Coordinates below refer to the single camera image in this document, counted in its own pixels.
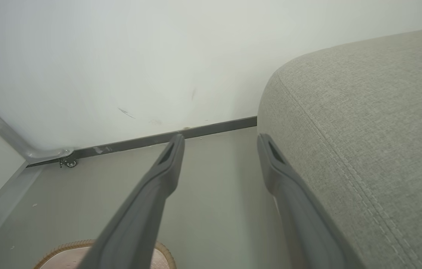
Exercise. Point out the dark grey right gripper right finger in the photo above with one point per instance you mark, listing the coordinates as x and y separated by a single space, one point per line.
304 224

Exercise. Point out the grey skirting strip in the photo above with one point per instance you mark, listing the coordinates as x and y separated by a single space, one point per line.
2 209

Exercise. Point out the grey metal panel frame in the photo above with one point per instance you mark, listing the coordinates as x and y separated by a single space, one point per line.
13 140

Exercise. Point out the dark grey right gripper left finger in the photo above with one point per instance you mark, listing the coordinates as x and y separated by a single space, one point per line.
132 224

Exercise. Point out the small black caster wheel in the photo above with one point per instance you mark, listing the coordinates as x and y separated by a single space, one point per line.
70 163

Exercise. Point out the cream perforated laundry basket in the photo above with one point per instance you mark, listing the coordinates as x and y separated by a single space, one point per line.
59 259

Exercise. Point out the grey fabric sofa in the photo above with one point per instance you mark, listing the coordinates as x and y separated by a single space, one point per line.
375 142

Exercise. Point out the black baseboard strip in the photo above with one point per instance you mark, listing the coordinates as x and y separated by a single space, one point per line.
140 142

